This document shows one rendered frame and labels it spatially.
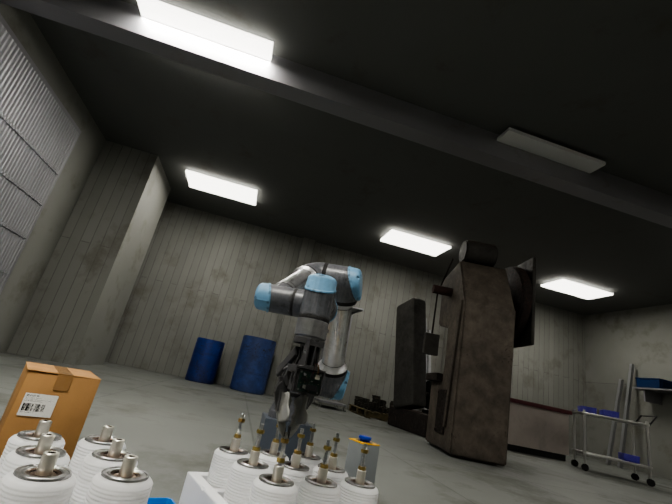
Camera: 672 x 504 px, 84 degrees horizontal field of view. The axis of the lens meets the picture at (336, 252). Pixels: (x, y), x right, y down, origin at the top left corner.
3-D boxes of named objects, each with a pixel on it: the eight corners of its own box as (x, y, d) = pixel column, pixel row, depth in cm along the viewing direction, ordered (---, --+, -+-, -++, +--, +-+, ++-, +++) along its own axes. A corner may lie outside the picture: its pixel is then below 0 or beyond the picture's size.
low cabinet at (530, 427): (493, 439, 808) (496, 399, 834) (572, 462, 617) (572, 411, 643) (423, 425, 780) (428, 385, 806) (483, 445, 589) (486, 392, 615)
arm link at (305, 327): (293, 318, 91) (323, 326, 94) (289, 337, 90) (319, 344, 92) (304, 316, 84) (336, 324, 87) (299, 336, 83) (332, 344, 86)
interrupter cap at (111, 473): (96, 469, 65) (98, 465, 65) (142, 471, 69) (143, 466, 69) (103, 484, 59) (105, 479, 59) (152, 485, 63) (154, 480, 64)
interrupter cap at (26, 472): (12, 467, 58) (15, 462, 59) (68, 469, 63) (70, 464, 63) (11, 484, 53) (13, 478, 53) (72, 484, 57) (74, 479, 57)
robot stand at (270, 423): (242, 495, 143) (262, 411, 153) (288, 502, 146) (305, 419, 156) (242, 513, 126) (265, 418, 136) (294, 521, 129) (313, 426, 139)
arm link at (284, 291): (300, 256, 146) (254, 277, 98) (328, 260, 145) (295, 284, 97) (296, 285, 148) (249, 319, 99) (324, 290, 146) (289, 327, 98)
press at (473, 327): (392, 434, 473) (417, 251, 553) (474, 449, 494) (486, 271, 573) (445, 459, 355) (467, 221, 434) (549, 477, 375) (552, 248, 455)
